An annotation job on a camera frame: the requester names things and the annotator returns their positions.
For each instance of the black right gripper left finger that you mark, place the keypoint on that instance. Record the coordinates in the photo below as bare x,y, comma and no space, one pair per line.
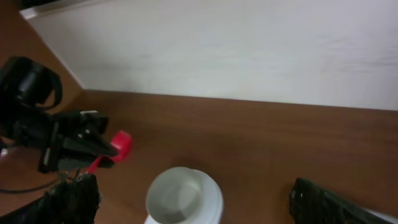
74,202

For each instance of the orange measuring scoop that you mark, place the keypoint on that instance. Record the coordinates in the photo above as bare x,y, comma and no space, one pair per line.
123,143

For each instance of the white kitchen scale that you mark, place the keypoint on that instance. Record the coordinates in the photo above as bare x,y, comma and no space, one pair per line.
150,220

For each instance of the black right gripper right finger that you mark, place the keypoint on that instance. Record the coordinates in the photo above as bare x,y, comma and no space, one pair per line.
312,204

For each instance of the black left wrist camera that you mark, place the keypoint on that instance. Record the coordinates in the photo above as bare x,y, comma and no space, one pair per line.
26,82

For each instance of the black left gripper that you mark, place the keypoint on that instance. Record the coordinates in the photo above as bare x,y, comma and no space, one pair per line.
74,141

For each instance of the white bowl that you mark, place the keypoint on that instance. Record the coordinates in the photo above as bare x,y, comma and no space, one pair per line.
181,195

